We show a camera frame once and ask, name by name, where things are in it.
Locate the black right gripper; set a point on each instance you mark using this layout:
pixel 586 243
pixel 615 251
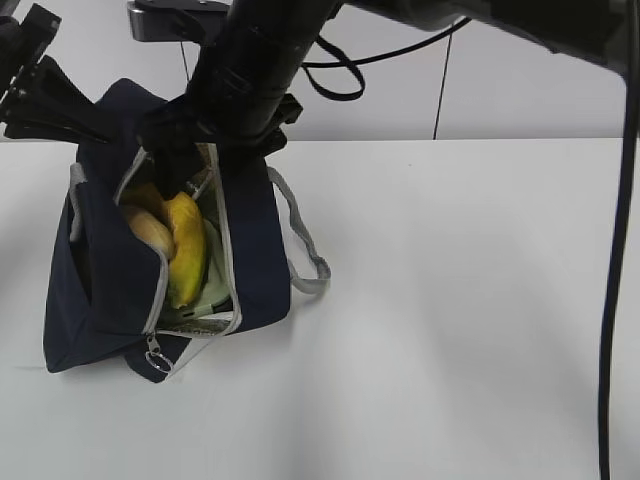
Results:
pixel 173 132

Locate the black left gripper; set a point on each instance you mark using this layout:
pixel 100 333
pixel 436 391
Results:
pixel 38 100

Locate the brown bread loaf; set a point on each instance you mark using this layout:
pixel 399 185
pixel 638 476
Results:
pixel 149 229

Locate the yellow banana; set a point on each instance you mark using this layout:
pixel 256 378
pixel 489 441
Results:
pixel 182 216

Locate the green lid glass container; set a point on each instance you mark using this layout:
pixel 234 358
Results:
pixel 213 303

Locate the navy insulated lunch bag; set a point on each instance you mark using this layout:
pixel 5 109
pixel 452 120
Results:
pixel 107 293

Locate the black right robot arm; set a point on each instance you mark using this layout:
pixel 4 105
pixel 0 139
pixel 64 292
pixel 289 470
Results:
pixel 400 70

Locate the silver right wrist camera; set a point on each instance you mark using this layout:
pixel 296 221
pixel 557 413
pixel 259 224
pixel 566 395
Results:
pixel 176 20

